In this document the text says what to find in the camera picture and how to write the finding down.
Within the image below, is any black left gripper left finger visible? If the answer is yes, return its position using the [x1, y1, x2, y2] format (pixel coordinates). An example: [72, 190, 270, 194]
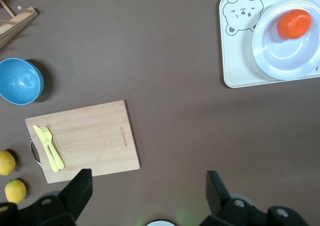
[33, 168, 94, 226]

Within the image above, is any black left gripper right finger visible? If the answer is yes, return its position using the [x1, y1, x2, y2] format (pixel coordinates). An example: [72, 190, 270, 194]
[199, 170, 253, 226]

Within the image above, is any white round plate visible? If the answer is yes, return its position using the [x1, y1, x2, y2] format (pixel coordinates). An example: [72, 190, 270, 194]
[251, 0, 320, 81]

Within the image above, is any orange mandarin fruit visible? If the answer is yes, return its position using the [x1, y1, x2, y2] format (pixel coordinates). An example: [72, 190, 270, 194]
[276, 8, 312, 40]

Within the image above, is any bamboo cutting board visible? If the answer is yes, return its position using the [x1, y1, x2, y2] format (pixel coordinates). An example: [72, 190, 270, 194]
[24, 99, 141, 184]

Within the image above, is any yellow lemon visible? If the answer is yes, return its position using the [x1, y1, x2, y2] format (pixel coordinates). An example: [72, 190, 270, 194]
[0, 149, 17, 176]
[4, 178, 27, 204]

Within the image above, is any yellow plastic fork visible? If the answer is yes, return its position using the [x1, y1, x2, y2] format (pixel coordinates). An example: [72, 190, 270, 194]
[39, 125, 66, 170]

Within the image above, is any brown table cover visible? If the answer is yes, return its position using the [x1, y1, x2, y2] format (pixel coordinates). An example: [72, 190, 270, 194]
[0, 0, 320, 226]

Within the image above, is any blue bowl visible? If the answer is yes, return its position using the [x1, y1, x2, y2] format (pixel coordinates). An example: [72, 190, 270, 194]
[0, 57, 45, 106]

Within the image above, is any cream bear print tray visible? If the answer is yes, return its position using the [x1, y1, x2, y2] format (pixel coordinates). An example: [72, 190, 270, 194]
[219, 0, 320, 89]

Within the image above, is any wooden drying rack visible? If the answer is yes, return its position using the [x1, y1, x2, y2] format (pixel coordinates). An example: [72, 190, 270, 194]
[0, 0, 39, 49]

